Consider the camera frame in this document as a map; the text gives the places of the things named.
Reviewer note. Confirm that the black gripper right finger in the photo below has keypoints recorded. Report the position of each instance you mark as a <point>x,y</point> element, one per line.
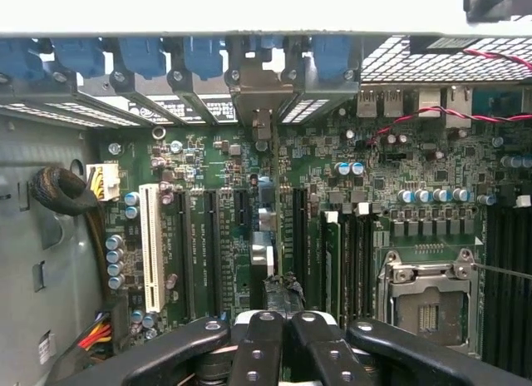
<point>332,357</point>

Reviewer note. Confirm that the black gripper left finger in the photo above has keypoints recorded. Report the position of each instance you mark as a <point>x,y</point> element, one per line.
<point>253,352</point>

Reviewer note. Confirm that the metal CPU socket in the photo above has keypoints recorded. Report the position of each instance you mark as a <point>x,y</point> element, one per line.
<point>428,294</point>

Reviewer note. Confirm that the black expansion slot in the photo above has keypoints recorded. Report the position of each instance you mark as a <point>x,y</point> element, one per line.
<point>183,244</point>
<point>212,244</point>
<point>300,236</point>

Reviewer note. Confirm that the white expansion slot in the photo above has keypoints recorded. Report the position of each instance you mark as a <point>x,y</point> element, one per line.
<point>149,244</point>

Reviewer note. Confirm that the green motherboard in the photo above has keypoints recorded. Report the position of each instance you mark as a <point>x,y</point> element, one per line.
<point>415,161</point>

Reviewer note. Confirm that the white power connector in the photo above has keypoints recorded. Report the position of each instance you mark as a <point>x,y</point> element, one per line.
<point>106,182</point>

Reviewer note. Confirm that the black open PC case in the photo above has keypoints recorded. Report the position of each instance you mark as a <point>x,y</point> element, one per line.
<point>41,236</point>

